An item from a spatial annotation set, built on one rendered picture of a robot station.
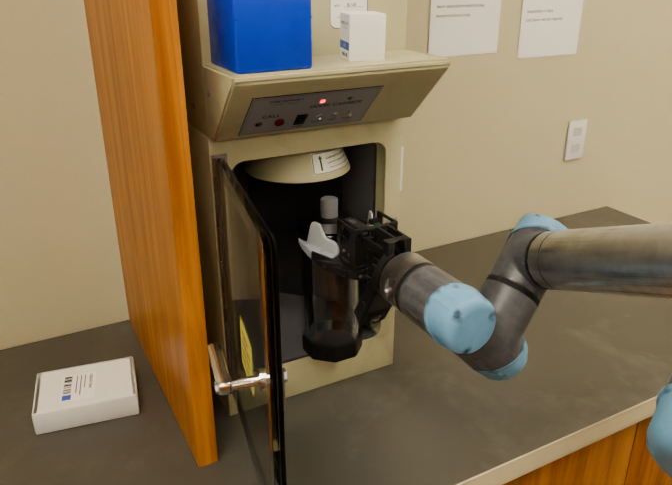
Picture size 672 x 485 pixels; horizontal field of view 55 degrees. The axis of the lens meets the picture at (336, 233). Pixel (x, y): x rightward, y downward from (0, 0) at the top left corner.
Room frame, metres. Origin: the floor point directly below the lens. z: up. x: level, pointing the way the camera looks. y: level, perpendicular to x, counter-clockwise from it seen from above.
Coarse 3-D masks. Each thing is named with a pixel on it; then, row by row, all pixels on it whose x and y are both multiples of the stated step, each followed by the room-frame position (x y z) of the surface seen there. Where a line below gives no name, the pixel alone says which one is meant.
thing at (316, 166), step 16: (256, 160) 0.99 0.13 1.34; (272, 160) 0.97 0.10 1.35; (288, 160) 0.96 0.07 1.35; (304, 160) 0.97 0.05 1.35; (320, 160) 0.97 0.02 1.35; (336, 160) 0.99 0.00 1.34; (256, 176) 0.98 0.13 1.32; (272, 176) 0.96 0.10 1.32; (288, 176) 0.95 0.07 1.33; (304, 176) 0.96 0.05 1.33; (320, 176) 0.96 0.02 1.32; (336, 176) 0.98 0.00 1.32
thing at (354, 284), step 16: (304, 240) 0.92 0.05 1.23; (304, 256) 0.93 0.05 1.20; (304, 272) 0.94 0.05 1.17; (320, 272) 0.91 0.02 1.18; (304, 288) 0.94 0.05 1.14; (320, 288) 0.91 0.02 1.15; (336, 288) 0.91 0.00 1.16; (352, 288) 0.92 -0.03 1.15; (320, 304) 0.91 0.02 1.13; (336, 304) 0.91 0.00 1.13; (352, 304) 0.92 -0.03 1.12; (320, 320) 0.91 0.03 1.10; (336, 320) 0.91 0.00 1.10; (352, 320) 0.92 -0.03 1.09; (320, 336) 0.91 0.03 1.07; (336, 336) 0.91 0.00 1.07; (352, 336) 0.92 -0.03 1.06
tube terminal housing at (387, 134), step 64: (192, 0) 0.88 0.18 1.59; (320, 0) 0.95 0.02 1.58; (384, 0) 1.00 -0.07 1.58; (192, 64) 0.90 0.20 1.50; (192, 128) 0.93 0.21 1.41; (320, 128) 0.95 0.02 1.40; (384, 128) 1.00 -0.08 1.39; (384, 192) 1.00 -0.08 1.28; (384, 320) 1.01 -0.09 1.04; (320, 384) 0.94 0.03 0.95
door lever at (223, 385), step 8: (216, 344) 0.66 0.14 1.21; (208, 352) 0.66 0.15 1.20; (216, 352) 0.65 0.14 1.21; (216, 360) 0.63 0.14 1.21; (224, 360) 0.63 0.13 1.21; (216, 368) 0.62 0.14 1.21; (224, 368) 0.62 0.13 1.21; (216, 376) 0.60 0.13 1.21; (224, 376) 0.60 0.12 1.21; (248, 376) 0.60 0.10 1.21; (256, 376) 0.60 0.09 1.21; (216, 384) 0.59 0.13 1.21; (224, 384) 0.59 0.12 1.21; (232, 384) 0.59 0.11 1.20; (240, 384) 0.59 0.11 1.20; (248, 384) 0.60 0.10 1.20; (256, 384) 0.60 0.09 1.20; (216, 392) 0.58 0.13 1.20; (224, 392) 0.58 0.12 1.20
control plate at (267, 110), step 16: (272, 96) 0.81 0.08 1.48; (288, 96) 0.82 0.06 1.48; (304, 96) 0.84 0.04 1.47; (320, 96) 0.85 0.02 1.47; (336, 96) 0.86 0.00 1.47; (368, 96) 0.90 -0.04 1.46; (256, 112) 0.82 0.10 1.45; (272, 112) 0.84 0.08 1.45; (288, 112) 0.85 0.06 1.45; (304, 112) 0.87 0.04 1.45; (320, 112) 0.88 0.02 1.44; (336, 112) 0.90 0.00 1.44; (352, 112) 0.91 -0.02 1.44; (256, 128) 0.85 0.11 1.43; (272, 128) 0.87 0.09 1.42; (288, 128) 0.88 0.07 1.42
